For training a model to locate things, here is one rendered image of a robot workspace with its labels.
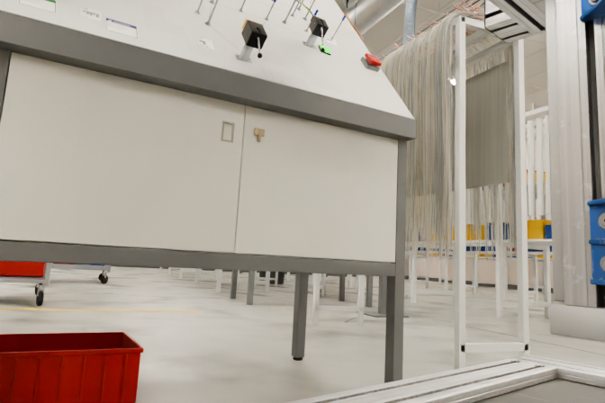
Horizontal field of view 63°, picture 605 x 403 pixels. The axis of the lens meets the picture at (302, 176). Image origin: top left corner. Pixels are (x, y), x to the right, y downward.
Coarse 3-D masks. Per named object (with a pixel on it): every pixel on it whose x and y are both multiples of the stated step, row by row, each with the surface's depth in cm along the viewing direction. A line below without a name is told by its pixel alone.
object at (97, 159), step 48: (48, 96) 108; (96, 96) 114; (144, 96) 119; (192, 96) 126; (0, 144) 102; (48, 144) 107; (96, 144) 112; (144, 144) 118; (192, 144) 124; (240, 144) 132; (0, 192) 101; (48, 192) 106; (96, 192) 111; (144, 192) 117; (192, 192) 123; (48, 240) 105; (96, 240) 110; (144, 240) 116; (192, 240) 122
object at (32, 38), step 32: (0, 32) 101; (32, 32) 104; (64, 32) 108; (96, 64) 111; (128, 64) 114; (160, 64) 118; (192, 64) 122; (224, 96) 128; (256, 96) 131; (288, 96) 136; (320, 96) 142; (352, 128) 152; (384, 128) 154
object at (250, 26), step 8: (248, 24) 131; (256, 24) 132; (248, 32) 130; (256, 32) 129; (264, 32) 131; (248, 40) 130; (256, 40) 130; (264, 40) 131; (248, 48) 134; (256, 48) 132; (240, 56) 136; (248, 56) 136
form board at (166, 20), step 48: (0, 0) 105; (96, 0) 123; (144, 0) 134; (192, 0) 148; (240, 0) 166; (288, 0) 188; (144, 48) 118; (192, 48) 128; (240, 48) 141; (288, 48) 156; (336, 48) 175; (336, 96) 147; (384, 96) 164
